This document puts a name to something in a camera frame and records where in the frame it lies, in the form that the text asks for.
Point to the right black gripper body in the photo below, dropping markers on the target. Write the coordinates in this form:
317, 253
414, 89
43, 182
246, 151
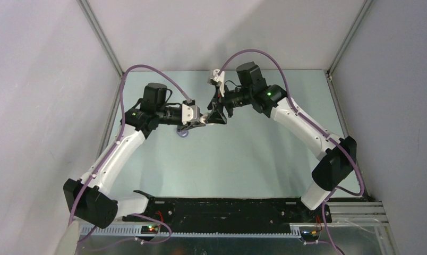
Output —
232, 99

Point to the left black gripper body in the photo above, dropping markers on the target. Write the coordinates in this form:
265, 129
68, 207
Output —
180, 126

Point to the purple earbud charging case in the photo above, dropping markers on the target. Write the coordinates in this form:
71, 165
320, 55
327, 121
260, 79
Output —
182, 134

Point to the white earbud charging case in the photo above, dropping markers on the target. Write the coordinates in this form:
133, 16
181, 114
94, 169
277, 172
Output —
204, 118

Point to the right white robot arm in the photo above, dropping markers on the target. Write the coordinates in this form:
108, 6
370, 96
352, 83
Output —
336, 155

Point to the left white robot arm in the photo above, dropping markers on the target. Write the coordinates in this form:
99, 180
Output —
88, 197

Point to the left circuit board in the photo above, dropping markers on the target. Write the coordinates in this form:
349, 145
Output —
150, 229

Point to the circuit board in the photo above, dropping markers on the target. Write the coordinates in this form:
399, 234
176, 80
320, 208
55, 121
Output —
150, 229
309, 237

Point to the right circuit board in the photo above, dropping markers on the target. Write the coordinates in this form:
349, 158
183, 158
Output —
309, 237

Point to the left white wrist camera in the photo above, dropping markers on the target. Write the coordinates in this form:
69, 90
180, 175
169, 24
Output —
190, 112

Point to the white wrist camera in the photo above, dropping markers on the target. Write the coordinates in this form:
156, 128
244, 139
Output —
190, 112
217, 79

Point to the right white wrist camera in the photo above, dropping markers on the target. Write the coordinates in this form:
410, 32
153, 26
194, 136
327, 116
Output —
217, 79

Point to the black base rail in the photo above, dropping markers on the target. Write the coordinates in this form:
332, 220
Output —
233, 215

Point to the left aluminium frame post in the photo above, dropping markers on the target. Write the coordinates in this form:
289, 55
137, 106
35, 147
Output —
93, 21

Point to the aluminium frame post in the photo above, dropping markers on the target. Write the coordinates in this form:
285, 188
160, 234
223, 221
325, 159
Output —
362, 13
93, 21

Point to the right aluminium frame post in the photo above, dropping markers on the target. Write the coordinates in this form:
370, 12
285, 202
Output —
362, 13

